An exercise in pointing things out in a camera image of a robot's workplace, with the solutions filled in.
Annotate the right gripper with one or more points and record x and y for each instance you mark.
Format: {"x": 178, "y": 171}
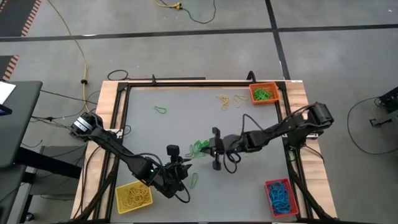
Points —
{"x": 228, "y": 144}

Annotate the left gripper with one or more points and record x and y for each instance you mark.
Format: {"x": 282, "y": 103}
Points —
{"x": 171, "y": 177}

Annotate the yellow plastic basket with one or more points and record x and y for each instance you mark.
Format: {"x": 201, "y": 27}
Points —
{"x": 122, "y": 202}

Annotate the blue rubber band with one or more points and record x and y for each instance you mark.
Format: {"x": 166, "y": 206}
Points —
{"x": 272, "y": 199}
{"x": 276, "y": 196}
{"x": 274, "y": 187}
{"x": 282, "y": 203}
{"x": 285, "y": 188}
{"x": 280, "y": 208}

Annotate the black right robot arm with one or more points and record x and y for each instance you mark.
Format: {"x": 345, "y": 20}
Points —
{"x": 280, "y": 130}

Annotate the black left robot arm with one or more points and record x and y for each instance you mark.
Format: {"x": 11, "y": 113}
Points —
{"x": 118, "y": 149}

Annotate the grey table mat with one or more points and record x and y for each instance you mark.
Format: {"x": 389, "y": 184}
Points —
{"x": 186, "y": 124}

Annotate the black metal bar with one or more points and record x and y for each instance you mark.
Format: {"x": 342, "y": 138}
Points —
{"x": 174, "y": 78}

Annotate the black clamp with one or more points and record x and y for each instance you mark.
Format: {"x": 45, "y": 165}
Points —
{"x": 251, "y": 76}

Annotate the orange plastic basket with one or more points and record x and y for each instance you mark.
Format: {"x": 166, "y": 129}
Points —
{"x": 275, "y": 87}

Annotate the red plastic basket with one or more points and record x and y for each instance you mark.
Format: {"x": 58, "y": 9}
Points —
{"x": 295, "y": 211}

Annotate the black desk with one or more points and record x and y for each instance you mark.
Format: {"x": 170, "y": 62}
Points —
{"x": 18, "y": 130}

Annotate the black equipment stand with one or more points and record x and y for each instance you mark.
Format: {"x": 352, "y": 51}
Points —
{"x": 390, "y": 101}

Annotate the white paper sheet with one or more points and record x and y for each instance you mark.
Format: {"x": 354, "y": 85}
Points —
{"x": 5, "y": 91}

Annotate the small hazard striped mat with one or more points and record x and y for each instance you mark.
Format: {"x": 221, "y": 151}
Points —
{"x": 4, "y": 63}

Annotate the large hazard striped mat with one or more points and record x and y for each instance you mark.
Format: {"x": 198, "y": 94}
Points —
{"x": 15, "y": 15}

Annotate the black desk leg frame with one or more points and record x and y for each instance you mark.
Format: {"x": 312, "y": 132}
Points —
{"x": 46, "y": 163}

